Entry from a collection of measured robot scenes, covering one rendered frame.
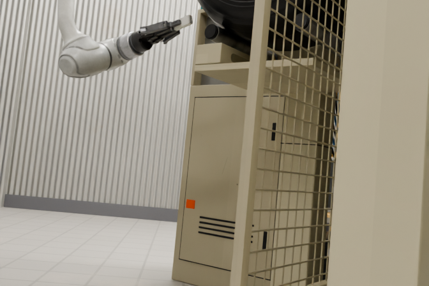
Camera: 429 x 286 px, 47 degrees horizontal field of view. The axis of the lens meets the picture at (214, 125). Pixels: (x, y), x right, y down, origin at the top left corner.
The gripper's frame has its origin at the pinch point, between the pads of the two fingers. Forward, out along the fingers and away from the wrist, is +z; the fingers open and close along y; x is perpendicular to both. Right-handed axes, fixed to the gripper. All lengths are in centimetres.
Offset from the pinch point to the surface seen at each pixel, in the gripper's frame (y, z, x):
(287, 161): 27, 17, 47
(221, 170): 60, -32, 39
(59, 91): 170, -281, -91
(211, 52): -10.2, 16.5, 18.7
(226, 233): 60, -33, 66
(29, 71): 151, -299, -112
